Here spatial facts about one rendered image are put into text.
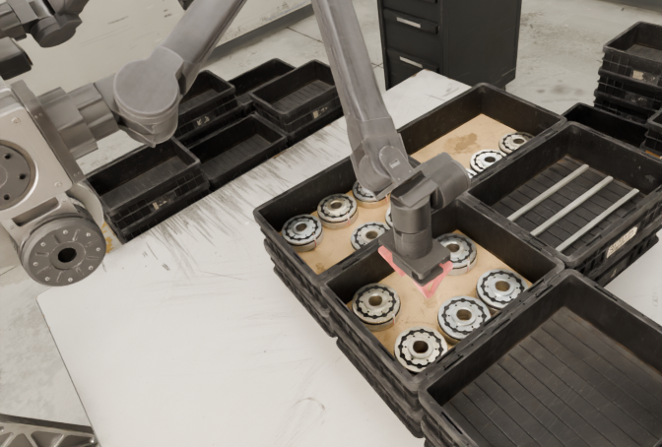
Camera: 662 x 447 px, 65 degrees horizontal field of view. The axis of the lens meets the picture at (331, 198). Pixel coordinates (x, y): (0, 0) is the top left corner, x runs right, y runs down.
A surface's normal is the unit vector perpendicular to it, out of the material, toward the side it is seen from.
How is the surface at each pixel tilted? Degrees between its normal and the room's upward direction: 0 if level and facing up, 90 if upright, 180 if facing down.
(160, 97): 40
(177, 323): 0
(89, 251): 90
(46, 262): 90
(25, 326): 0
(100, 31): 90
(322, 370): 0
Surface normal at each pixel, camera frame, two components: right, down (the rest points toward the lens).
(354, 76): 0.23, -0.26
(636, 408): -0.15, -0.74
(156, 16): 0.62, 0.45
